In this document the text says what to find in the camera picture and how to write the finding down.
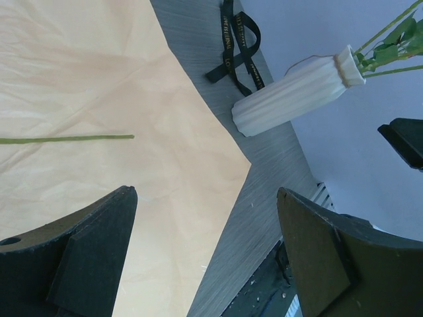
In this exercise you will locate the small orange flower stem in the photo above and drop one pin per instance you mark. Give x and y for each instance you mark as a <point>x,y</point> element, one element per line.
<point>21,141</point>

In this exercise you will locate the white ribbed vase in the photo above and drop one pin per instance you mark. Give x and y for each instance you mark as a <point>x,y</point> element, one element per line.
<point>314,85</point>

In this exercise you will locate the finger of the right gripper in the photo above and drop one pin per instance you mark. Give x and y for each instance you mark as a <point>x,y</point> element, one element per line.
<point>405,137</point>

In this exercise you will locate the white slotted cable duct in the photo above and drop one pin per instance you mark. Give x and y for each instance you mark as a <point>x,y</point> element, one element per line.
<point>321,197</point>

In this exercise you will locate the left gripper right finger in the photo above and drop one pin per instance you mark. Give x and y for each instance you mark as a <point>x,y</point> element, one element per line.
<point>342,266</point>

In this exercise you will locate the green orange wrapping paper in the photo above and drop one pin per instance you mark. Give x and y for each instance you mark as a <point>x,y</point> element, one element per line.
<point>104,68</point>

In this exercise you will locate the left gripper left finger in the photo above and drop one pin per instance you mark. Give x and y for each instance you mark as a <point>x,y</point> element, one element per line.
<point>71,266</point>

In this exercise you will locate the black printed ribbon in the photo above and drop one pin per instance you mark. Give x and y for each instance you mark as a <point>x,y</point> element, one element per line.
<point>241,39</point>

